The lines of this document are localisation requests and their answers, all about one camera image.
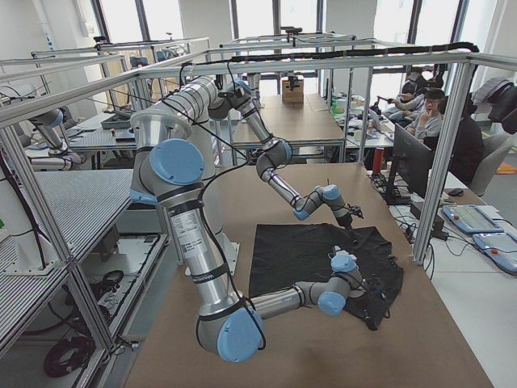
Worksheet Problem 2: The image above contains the person in black jacket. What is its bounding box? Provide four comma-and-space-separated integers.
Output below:
423, 95, 485, 186

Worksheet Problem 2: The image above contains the blue teach pendant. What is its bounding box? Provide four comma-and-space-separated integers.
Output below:
472, 233, 516, 276
442, 205, 504, 234

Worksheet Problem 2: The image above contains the black computer mouse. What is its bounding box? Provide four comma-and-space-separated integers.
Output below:
447, 188, 464, 197

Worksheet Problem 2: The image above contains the black cable conduit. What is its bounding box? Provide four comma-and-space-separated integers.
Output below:
179, 40, 481, 78

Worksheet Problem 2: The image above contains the aluminium frame cage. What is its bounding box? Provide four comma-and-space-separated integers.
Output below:
0, 48, 481, 352

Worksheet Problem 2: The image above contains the black graphic t-shirt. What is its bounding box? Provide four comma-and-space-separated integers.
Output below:
249, 224, 403, 331

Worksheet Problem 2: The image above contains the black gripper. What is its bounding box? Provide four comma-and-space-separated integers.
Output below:
361, 276, 390, 319
337, 204, 364, 230

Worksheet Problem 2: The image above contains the black computer monitor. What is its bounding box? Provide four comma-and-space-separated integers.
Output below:
384, 125, 432, 205

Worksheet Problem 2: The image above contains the cardboard box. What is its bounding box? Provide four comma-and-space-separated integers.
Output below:
281, 79, 304, 103

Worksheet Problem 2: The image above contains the near blue teach pendant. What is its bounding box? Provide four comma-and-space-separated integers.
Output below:
472, 233, 516, 276

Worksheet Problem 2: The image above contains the red thermos bottle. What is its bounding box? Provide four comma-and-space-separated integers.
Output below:
372, 147, 384, 174

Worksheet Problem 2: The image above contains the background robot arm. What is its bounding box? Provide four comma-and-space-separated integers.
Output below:
28, 108, 86, 171

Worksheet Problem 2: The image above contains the far blue teach pendant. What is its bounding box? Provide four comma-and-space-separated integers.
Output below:
442, 205, 504, 234

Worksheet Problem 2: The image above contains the person in grey hoodie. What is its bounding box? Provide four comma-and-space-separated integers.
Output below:
406, 88, 445, 141

